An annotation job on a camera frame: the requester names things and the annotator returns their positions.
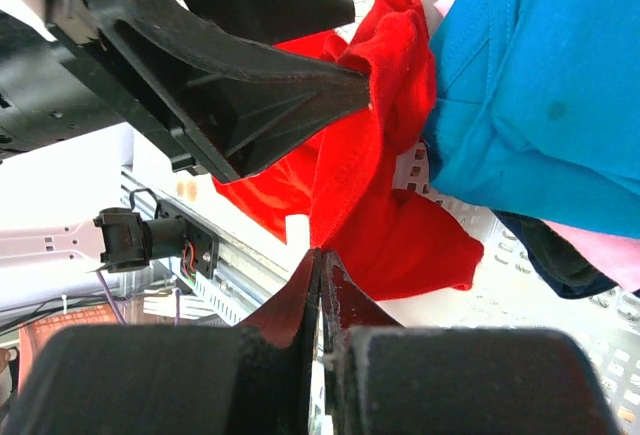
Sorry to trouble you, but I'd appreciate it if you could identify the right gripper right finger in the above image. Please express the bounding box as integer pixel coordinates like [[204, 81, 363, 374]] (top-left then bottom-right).
[[319, 252, 619, 434]]

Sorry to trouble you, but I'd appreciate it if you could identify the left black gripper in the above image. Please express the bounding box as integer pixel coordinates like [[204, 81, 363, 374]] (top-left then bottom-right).
[[1, 0, 207, 175]]

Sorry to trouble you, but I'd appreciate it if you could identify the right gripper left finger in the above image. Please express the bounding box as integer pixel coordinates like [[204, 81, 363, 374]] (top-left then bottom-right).
[[4, 250, 319, 434]]

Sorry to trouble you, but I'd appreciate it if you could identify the red t shirt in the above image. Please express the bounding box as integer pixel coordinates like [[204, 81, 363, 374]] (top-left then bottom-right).
[[215, 0, 484, 301]]

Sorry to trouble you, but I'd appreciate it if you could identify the blue shirt in basket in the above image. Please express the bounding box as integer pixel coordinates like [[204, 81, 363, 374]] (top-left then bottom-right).
[[424, 0, 639, 238]]

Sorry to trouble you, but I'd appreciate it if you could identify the white laundry basket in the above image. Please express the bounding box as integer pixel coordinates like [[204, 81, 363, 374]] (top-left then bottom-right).
[[389, 0, 640, 435]]

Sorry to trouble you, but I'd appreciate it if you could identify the orange plastic crate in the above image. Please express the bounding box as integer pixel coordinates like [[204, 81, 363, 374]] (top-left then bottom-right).
[[18, 303, 119, 391]]

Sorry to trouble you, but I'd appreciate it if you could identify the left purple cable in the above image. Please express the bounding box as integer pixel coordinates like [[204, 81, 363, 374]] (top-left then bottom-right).
[[94, 267, 184, 329]]

